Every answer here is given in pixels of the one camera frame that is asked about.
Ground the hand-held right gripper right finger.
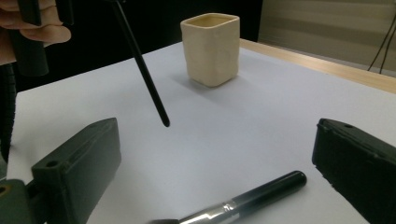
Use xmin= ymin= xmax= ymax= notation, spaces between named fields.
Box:
xmin=312 ymin=118 xmax=396 ymax=224

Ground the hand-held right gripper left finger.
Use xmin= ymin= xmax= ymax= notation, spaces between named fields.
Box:
xmin=31 ymin=117 xmax=122 ymax=224

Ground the large black makeup brush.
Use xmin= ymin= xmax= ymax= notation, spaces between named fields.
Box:
xmin=148 ymin=170 xmax=308 ymax=224

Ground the thin black makeup brush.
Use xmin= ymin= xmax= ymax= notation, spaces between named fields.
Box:
xmin=110 ymin=0 xmax=171 ymax=128

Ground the beige square cup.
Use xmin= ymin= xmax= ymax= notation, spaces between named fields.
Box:
xmin=179 ymin=12 xmax=241 ymax=89

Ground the black curtain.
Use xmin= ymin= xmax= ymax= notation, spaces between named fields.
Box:
xmin=0 ymin=0 xmax=264 ymax=93

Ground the light wooden table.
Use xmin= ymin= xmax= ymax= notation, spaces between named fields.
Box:
xmin=239 ymin=38 xmax=396 ymax=95

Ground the white table sheet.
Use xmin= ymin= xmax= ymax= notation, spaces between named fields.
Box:
xmin=6 ymin=41 xmax=396 ymax=224

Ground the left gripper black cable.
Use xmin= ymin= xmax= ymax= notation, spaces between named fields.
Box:
xmin=0 ymin=63 xmax=18 ymax=163

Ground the black wall cable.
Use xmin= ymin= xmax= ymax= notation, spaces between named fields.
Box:
xmin=378 ymin=29 xmax=396 ymax=75
xmin=367 ymin=12 xmax=396 ymax=72

